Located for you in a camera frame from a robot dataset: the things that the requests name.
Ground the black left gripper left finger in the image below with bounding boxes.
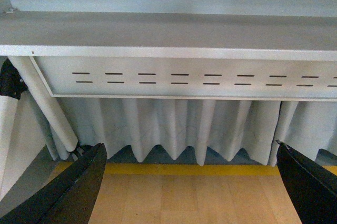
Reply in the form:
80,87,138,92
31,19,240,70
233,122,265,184
1,143,107,223

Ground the grey metal table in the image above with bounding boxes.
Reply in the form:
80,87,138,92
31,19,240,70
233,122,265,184
1,0,336,151

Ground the white pleated curtain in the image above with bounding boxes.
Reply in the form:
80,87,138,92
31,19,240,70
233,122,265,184
57,98,336,166

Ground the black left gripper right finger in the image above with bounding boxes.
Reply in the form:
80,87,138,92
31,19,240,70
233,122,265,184
276,140,336,223

